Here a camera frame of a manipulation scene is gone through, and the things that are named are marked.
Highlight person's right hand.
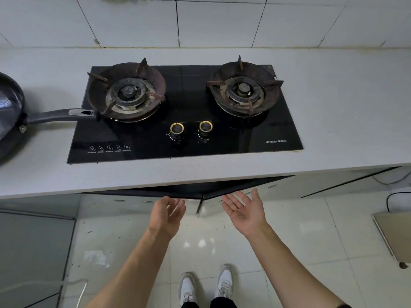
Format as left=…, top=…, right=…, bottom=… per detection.
left=221, top=188, right=270, bottom=240

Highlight person's left hand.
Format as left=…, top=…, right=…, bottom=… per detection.
left=148, top=195, right=188, bottom=243

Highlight black glass gas stove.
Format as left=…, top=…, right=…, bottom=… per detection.
left=66, top=65, right=304, bottom=165

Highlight black wok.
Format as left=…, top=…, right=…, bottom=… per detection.
left=0, top=71, right=100, bottom=163

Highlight person's right forearm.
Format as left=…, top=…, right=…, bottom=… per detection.
left=245, top=224, right=346, bottom=308

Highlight person's left forearm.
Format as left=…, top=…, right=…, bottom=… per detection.
left=86, top=227, right=174, bottom=308

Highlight black gold-ringed stove knob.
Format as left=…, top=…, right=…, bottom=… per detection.
left=198, top=120, right=214, bottom=139
left=169, top=122, right=185, bottom=142

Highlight person's black trousers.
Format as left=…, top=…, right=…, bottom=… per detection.
left=181, top=296, right=238, bottom=308

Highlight narrow grey cabinet door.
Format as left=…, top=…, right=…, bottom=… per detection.
left=0, top=192, right=81, bottom=219

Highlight white right shoe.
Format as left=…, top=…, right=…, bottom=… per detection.
left=215, top=264, right=233, bottom=300

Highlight white shoe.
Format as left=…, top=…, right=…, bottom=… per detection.
left=178, top=272, right=198, bottom=307
left=215, top=264, right=233, bottom=300

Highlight white left shoe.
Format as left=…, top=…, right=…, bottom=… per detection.
left=178, top=272, right=198, bottom=307

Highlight beige wooden board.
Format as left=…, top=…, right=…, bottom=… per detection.
left=372, top=212, right=411, bottom=270

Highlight black cable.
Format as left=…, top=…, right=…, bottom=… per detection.
left=386, top=191, right=411, bottom=213

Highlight white cable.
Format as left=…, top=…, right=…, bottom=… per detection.
left=0, top=278, right=89, bottom=308

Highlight grey cable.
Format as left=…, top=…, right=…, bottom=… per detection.
left=372, top=171, right=411, bottom=186

